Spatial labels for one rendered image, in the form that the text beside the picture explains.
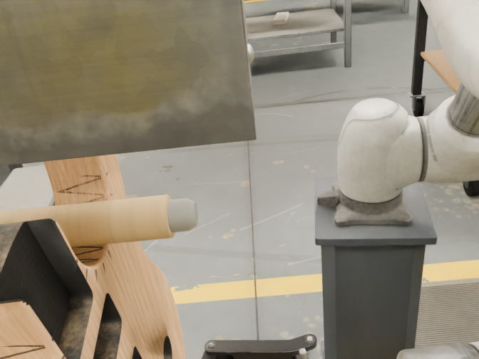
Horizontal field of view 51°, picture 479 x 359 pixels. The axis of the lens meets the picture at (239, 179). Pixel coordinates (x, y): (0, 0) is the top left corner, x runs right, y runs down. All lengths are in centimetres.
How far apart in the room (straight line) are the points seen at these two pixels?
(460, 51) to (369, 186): 67
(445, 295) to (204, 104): 198
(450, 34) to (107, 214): 41
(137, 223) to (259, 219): 211
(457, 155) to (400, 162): 12
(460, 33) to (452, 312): 156
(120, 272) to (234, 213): 212
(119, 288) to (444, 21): 44
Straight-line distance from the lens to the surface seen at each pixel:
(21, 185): 76
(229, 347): 46
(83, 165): 40
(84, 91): 16
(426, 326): 198
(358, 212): 125
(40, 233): 32
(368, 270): 129
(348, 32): 415
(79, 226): 38
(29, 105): 17
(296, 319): 198
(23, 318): 28
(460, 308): 207
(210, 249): 232
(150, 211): 36
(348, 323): 143
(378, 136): 114
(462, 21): 60
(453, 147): 115
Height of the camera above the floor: 146
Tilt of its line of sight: 32 degrees down
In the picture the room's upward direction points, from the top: 7 degrees counter-clockwise
